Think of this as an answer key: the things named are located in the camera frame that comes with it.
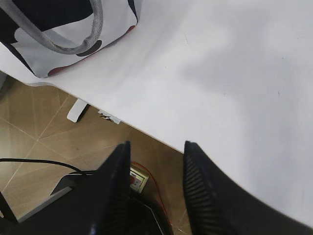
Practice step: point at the floor power outlet box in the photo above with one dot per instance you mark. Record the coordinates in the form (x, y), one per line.
(138, 178)

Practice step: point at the navy blue lunch bag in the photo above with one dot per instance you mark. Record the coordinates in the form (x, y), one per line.
(49, 35)

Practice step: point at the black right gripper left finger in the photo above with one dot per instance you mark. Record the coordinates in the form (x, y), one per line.
(112, 181)

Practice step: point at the white tape on table edge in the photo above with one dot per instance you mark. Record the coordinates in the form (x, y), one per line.
(107, 116)

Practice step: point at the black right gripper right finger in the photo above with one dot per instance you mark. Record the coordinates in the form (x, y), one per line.
(216, 205)

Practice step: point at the white table leg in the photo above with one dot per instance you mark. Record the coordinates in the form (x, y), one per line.
(77, 110)

